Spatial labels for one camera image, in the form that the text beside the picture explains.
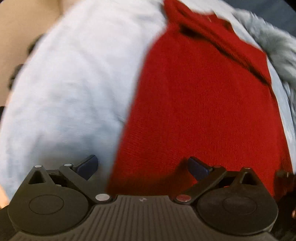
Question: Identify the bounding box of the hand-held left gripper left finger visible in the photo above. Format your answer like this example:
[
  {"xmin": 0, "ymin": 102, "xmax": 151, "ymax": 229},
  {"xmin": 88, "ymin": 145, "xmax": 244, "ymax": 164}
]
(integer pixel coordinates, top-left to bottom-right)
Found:
[{"xmin": 28, "ymin": 155, "xmax": 114, "ymax": 205}]

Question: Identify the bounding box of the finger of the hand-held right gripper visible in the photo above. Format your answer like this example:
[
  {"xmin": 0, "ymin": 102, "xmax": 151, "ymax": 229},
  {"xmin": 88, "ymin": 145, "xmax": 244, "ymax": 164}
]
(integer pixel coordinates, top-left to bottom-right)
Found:
[{"xmin": 275, "ymin": 170, "xmax": 296, "ymax": 186}]

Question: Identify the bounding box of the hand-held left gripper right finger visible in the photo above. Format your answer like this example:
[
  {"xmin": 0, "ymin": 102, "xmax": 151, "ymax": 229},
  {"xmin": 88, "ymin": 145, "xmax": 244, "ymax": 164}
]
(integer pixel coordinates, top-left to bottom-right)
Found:
[{"xmin": 173, "ymin": 156, "xmax": 264, "ymax": 205}]

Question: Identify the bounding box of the red knit sweater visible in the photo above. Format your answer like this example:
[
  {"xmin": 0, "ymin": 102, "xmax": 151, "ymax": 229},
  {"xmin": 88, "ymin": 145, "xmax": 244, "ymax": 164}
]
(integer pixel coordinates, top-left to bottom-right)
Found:
[{"xmin": 105, "ymin": 0, "xmax": 293, "ymax": 202}]

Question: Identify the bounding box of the grey-blue fleece blanket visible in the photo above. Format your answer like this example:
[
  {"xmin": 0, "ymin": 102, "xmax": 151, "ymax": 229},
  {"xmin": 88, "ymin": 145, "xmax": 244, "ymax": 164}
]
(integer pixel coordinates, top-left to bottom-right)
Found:
[{"xmin": 233, "ymin": 9, "xmax": 296, "ymax": 99}]

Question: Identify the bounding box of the dark blue curtain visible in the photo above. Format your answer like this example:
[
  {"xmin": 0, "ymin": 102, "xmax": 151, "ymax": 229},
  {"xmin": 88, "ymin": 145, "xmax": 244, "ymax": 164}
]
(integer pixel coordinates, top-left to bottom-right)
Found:
[{"xmin": 252, "ymin": 0, "xmax": 296, "ymax": 26}]

